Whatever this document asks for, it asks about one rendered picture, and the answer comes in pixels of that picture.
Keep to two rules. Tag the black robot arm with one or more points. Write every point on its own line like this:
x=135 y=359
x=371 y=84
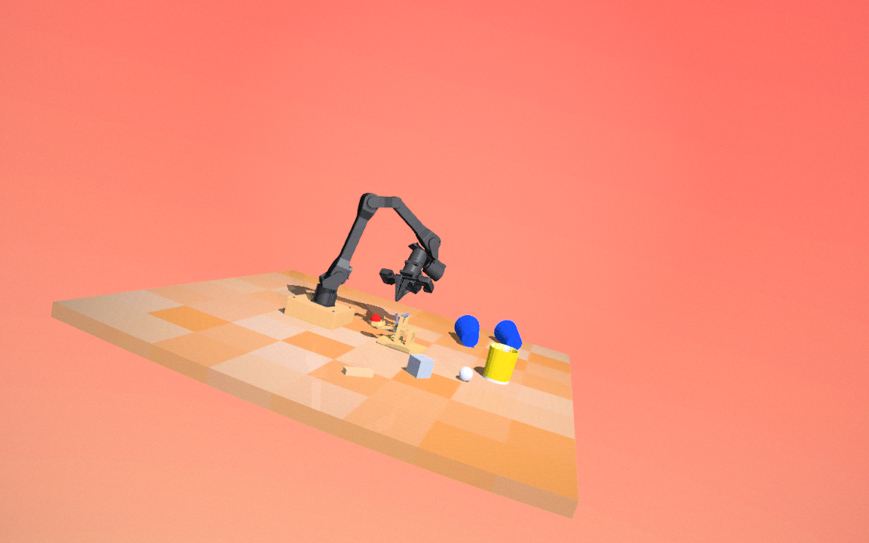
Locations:
x=340 y=270

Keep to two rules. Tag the yellow mug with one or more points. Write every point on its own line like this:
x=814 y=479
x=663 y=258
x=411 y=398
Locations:
x=500 y=363

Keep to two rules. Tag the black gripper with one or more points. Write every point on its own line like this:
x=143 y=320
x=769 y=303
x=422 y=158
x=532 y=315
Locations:
x=407 y=281

